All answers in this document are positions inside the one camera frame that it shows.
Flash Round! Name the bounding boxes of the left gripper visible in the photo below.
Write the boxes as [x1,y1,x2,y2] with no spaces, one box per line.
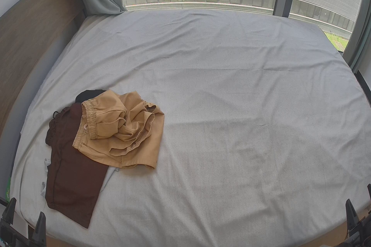
[0,197,48,247]

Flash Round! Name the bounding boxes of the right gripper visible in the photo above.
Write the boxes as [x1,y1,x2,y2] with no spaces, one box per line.
[345,184,371,247]

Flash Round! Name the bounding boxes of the tan shorts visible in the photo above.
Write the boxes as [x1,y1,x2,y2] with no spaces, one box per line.
[72,90,165,169]

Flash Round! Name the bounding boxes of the bed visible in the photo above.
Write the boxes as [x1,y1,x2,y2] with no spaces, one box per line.
[0,0,371,247]

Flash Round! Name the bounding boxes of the dark brown shorts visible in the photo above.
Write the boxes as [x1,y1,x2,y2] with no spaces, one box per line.
[45,102,109,229]

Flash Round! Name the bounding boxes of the white garment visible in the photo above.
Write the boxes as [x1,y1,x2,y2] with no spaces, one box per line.
[41,157,120,197]

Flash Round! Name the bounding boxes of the black garment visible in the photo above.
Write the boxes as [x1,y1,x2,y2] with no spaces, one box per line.
[75,90,105,104]

